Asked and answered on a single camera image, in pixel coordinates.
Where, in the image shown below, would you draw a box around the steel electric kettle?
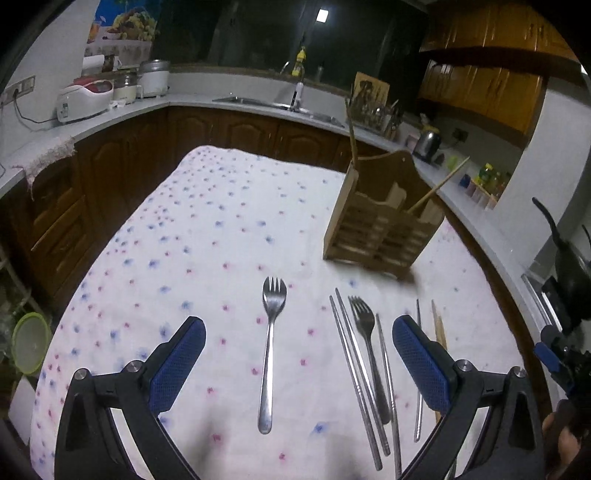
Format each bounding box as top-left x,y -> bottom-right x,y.
412,127 -> 443,163

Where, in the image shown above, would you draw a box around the dark window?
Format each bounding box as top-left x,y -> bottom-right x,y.
152,0 -> 428,93

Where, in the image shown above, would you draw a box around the utensil drying rack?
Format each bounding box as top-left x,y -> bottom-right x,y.
346,97 -> 402,139

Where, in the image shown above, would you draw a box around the floral white tablecloth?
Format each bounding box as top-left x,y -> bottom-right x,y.
28,145 -> 555,480

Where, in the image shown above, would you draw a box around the kitchen faucet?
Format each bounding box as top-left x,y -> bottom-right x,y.
279,60 -> 305,112

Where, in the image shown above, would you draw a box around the black pan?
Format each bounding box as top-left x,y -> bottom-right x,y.
531,196 -> 591,287

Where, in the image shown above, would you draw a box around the green rimmed container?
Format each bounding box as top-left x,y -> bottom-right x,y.
11,311 -> 51,376

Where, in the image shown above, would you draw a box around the wooden utensil holder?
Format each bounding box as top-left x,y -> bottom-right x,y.
322,150 -> 446,280

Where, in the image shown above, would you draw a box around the steel fork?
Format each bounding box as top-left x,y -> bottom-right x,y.
347,295 -> 392,425

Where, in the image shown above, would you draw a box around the white kitchen counter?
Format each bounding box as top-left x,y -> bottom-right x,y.
0,90 -> 561,333

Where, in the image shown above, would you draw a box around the person's right hand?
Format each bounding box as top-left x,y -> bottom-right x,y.
542,410 -> 585,469

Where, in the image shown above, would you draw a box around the steel spork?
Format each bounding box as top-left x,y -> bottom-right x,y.
257,276 -> 288,435

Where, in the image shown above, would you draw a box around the white paper roll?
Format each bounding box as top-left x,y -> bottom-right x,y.
82,54 -> 122,75

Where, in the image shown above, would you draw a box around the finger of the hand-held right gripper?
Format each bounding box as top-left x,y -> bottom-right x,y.
534,325 -> 591,403

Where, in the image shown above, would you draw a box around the wooden cutting board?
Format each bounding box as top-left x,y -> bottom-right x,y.
352,71 -> 391,116

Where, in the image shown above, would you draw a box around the fringed cloth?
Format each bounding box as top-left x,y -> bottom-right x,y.
9,136 -> 77,199

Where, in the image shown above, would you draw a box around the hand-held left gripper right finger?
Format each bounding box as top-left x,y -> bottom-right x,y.
392,315 -> 546,480

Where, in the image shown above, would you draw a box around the dark wooden base cabinets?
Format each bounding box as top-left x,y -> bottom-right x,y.
0,105 -> 393,315

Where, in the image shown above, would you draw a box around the spice jar set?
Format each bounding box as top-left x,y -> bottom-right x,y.
466,178 -> 499,208

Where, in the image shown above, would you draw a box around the wall power strip outlet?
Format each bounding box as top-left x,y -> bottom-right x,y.
0,75 -> 37,106

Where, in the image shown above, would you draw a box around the black power cable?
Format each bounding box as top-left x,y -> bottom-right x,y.
11,90 -> 63,125

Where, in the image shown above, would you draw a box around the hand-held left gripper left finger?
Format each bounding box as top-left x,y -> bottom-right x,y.
54,316 -> 207,480

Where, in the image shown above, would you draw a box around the white and red rice cooker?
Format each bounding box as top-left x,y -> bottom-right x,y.
56,78 -> 115,124

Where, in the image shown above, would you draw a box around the small pot with glass lid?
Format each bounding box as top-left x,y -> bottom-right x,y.
111,68 -> 141,103

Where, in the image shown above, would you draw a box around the stainless steel sink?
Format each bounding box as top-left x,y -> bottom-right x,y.
213,95 -> 347,127

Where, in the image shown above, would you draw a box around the white cooker with metal lid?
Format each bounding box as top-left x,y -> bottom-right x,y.
137,59 -> 171,99

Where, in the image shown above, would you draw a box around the fruit wall poster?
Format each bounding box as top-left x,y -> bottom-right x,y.
85,0 -> 162,58

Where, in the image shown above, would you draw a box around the wooden chopstick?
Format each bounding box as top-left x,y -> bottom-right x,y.
344,97 -> 362,171
431,299 -> 448,423
406,156 -> 471,215

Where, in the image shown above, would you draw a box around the wooden wall cabinets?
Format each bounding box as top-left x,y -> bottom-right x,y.
418,0 -> 568,148

